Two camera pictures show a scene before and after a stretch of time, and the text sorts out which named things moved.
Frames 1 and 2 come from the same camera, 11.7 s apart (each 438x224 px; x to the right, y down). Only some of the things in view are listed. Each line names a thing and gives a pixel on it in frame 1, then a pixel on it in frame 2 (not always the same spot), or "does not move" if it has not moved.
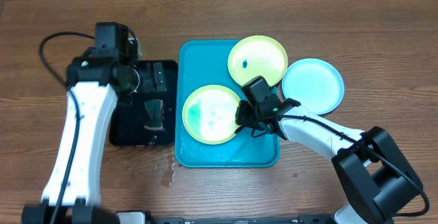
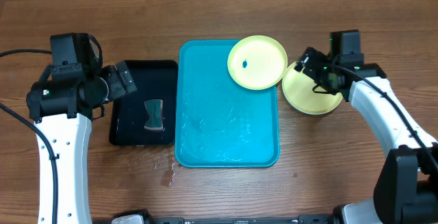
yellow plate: x=209 y=114 → x=298 y=91
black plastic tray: x=129 y=121 does not move
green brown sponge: x=155 y=111 does not move
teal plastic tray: x=200 y=63 does not move
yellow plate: x=257 y=55 does not move
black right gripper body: x=250 y=116 → x=318 y=70
